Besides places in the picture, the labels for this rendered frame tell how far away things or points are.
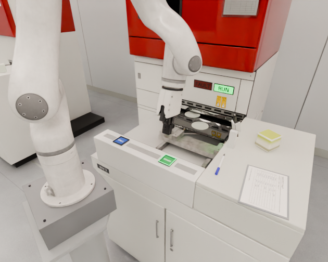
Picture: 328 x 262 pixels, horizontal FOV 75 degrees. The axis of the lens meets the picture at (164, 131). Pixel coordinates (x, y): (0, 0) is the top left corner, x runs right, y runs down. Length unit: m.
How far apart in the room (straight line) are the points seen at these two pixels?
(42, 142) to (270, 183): 0.77
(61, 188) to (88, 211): 0.12
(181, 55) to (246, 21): 0.57
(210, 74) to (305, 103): 1.69
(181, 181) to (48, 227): 0.46
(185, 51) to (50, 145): 0.48
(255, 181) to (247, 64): 0.59
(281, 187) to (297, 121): 2.07
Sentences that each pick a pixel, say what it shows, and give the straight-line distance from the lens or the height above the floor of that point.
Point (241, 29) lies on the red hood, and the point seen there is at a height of 1.41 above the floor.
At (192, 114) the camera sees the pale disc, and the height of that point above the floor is 0.90.
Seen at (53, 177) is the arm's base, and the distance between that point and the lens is 0.80.
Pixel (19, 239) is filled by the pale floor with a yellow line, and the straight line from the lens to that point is 2.09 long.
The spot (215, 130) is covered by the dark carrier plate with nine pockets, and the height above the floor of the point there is 0.90.
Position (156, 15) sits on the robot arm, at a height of 1.49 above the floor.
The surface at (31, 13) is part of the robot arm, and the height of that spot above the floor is 1.50.
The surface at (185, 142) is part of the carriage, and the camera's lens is 1.14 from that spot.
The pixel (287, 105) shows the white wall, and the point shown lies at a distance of 2.82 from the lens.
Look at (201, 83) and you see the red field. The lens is 1.32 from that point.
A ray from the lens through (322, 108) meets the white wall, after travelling 2.81.
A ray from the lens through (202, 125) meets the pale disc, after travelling 1.28.
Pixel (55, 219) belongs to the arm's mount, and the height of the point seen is 0.93.
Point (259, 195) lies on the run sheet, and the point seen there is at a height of 0.97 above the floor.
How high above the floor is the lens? 1.51
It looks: 31 degrees down
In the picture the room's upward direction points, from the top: straight up
